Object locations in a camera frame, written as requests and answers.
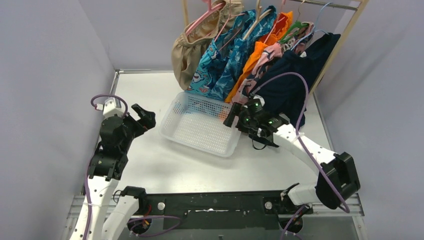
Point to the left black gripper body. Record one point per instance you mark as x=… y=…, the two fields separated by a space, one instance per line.
x=139 y=120

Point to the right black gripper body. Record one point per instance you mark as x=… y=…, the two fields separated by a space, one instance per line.
x=246 y=124

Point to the white perforated plastic basket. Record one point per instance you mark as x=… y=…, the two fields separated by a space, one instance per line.
x=197 y=122

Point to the navy blue shorts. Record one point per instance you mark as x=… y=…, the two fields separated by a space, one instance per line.
x=286 y=94

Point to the light blue wire hanger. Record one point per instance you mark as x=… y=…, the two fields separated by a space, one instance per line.
x=313 y=30

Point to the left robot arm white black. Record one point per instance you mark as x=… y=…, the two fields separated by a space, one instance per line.
x=105 y=169

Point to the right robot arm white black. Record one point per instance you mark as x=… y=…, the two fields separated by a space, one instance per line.
x=337 y=177

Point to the light blue shark shorts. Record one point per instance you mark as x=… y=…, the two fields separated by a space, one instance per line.
x=215 y=58

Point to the dark blue whale shorts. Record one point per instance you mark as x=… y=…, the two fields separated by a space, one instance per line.
x=241 y=52

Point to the beige shorts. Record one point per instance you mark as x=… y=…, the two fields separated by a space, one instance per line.
x=187 y=50

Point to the pink shark print shorts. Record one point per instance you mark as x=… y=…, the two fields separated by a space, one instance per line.
x=269 y=55

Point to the thin pink hanger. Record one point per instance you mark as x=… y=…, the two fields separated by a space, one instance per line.
x=232 y=9

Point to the orange shorts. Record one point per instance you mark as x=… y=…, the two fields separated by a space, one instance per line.
x=282 y=24

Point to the wooden hanger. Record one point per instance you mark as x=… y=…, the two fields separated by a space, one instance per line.
x=259 y=16

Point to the green plastic hanger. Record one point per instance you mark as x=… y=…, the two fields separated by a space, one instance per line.
x=293 y=29

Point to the pink plastic hanger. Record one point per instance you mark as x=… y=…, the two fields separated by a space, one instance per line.
x=210 y=10

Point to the wooden clothes rack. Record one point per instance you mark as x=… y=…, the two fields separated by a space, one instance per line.
x=344 y=35

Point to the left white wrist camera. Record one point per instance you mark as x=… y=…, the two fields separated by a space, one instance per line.
x=111 y=107

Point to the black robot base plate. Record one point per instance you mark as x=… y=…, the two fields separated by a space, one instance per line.
x=220 y=210

